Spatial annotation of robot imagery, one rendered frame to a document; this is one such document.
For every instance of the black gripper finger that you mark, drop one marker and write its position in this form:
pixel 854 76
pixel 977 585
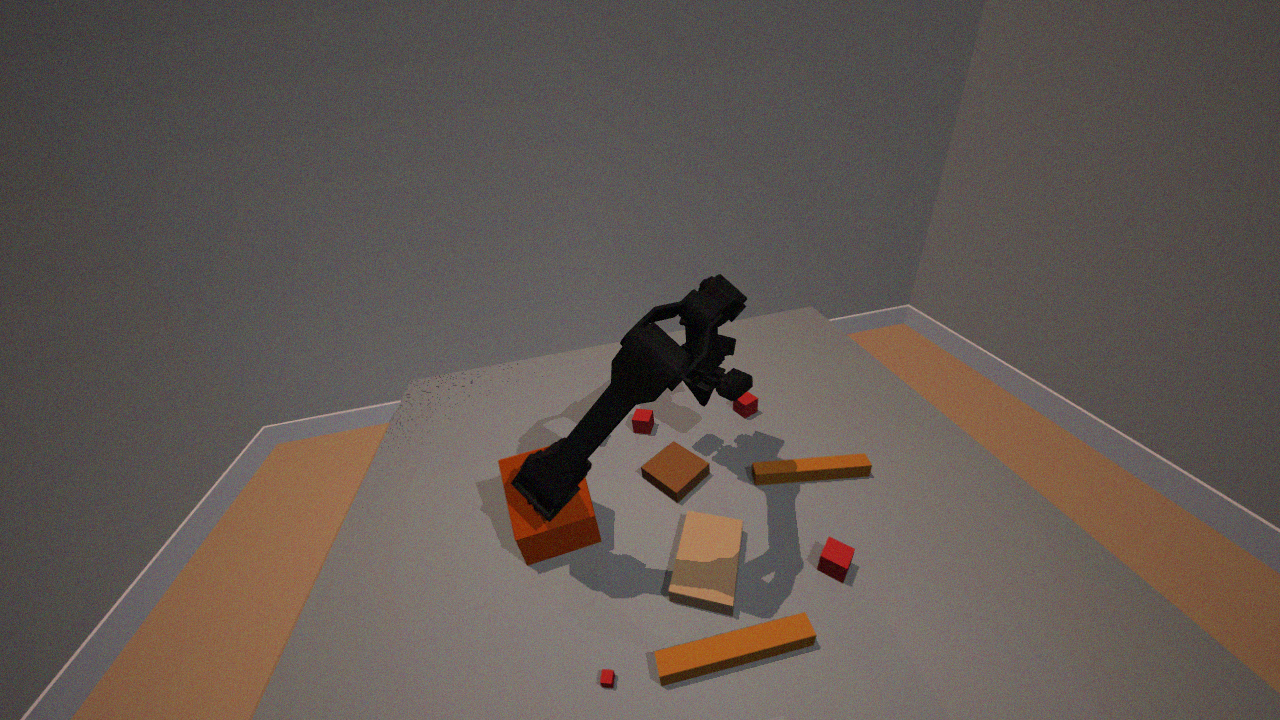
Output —
pixel 704 392
pixel 691 384

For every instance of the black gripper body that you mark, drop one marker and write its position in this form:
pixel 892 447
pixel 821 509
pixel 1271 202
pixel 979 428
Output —
pixel 731 385

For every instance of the orange long rectangular bar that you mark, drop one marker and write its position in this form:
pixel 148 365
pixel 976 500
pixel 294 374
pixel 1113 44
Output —
pixel 827 467
pixel 734 648

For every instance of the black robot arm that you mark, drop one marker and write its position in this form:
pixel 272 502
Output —
pixel 648 363

